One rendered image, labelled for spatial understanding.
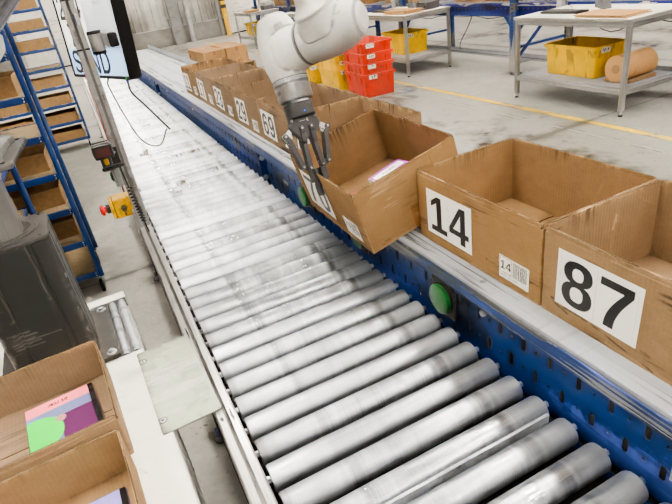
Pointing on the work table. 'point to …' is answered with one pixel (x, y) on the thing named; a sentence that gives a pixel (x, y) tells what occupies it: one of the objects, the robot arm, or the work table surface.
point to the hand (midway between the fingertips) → (320, 181)
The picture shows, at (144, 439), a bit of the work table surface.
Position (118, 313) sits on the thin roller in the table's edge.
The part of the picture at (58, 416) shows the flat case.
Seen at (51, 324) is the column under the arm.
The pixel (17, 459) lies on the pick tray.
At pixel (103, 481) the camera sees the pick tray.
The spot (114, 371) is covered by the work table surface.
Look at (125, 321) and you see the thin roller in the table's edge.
